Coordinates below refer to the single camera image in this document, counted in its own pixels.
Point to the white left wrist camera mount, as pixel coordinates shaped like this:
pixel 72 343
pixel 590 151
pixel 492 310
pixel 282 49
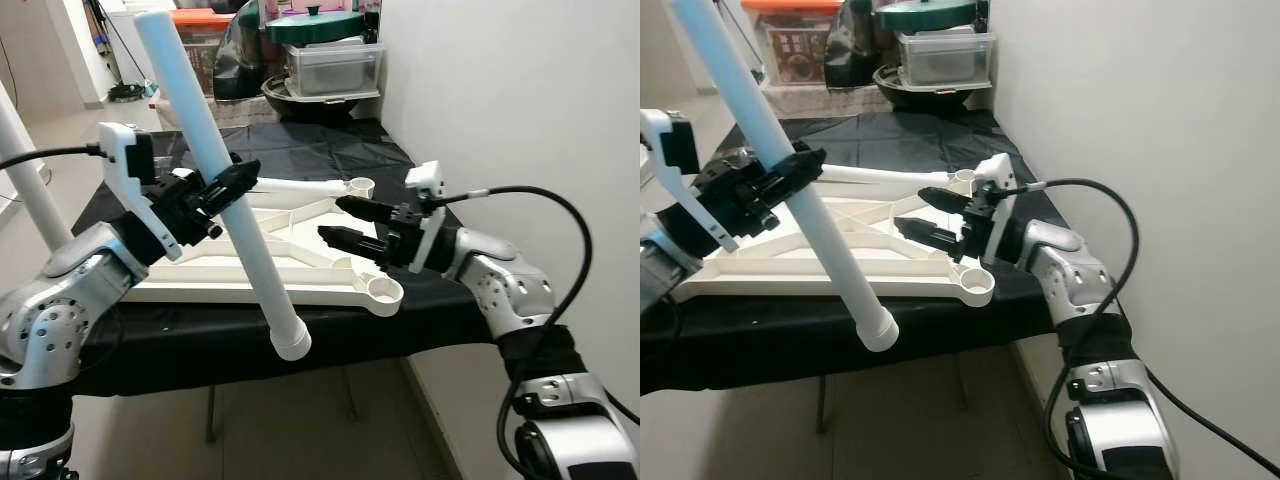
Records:
pixel 118 150
pixel 652 135

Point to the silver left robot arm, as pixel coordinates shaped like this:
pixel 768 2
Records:
pixel 665 270
pixel 50 320

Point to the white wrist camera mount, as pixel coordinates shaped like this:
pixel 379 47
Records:
pixel 424 178
pixel 997 170
pixel 118 150
pixel 652 135

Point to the white chest freezer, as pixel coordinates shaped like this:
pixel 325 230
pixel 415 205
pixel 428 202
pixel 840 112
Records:
pixel 125 50

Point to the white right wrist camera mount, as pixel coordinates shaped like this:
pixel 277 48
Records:
pixel 424 178
pixel 997 170

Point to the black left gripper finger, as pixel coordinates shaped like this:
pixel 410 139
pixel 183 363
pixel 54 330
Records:
pixel 795 162
pixel 795 185
pixel 230 170
pixel 232 190

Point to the grey metal folding table frame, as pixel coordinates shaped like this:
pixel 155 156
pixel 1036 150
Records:
pixel 821 400

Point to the black plastic bag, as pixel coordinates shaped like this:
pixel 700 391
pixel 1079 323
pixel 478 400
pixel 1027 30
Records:
pixel 860 50
pixel 238 65

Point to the clear plastic container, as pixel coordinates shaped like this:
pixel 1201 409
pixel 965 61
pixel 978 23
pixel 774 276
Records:
pixel 945 60
pixel 335 70

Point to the green pot lid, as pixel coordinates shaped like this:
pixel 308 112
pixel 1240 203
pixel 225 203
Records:
pixel 925 15
pixel 315 28

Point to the orange lidded storage box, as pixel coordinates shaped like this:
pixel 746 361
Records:
pixel 210 19
pixel 810 50

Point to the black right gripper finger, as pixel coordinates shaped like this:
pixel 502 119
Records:
pixel 370 210
pixel 355 245
pixel 930 240
pixel 950 202

